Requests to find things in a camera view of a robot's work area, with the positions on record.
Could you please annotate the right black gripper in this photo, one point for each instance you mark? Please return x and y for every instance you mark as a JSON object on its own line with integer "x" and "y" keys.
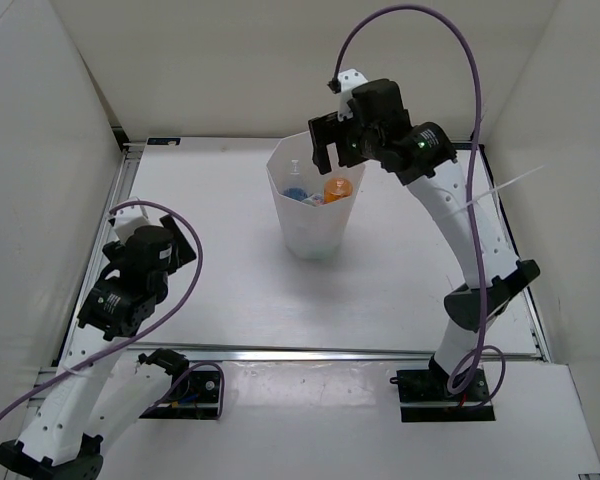
{"x": 327, "y": 130}

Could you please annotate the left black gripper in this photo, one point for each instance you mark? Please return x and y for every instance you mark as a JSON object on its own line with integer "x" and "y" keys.
{"x": 181, "y": 252}

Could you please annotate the clear unlabelled plastic bottle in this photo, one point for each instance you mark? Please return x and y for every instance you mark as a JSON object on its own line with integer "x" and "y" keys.
{"x": 295, "y": 169}

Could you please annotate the orange juice bottle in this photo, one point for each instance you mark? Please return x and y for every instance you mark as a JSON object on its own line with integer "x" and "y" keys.
{"x": 337, "y": 188}

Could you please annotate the blue label clear bottle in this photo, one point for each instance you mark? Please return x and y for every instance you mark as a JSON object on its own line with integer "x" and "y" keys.
{"x": 295, "y": 193}

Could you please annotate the white label clear bottle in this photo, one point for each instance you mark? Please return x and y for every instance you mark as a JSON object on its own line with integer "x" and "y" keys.
{"x": 315, "y": 200}

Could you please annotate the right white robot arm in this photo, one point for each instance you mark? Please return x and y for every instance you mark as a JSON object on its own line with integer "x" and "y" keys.
{"x": 425, "y": 161}

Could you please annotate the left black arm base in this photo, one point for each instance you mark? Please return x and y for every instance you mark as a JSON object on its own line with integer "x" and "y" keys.
{"x": 199, "y": 395}

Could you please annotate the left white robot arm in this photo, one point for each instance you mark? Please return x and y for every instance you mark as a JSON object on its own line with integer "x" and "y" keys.
{"x": 73, "y": 428}

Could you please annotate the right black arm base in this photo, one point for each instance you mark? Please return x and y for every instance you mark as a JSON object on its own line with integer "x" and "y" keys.
{"x": 423, "y": 399}

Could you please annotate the white faceted plastic bin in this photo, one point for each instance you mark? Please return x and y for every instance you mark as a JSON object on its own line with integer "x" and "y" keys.
{"x": 309, "y": 232}

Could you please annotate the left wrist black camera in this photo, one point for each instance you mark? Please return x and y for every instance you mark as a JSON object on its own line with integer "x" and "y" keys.
{"x": 142, "y": 260}

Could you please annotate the wrist black camera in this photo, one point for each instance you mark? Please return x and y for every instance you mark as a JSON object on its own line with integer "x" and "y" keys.
{"x": 142, "y": 260}
{"x": 378, "y": 105}

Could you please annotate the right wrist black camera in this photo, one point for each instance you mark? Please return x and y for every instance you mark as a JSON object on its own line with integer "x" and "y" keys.
{"x": 378, "y": 105}

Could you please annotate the aluminium front rail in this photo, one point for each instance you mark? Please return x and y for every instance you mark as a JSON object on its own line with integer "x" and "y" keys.
{"x": 280, "y": 354}

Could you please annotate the aluminium left frame rail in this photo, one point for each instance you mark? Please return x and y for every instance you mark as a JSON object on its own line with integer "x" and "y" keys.
{"x": 91, "y": 268}

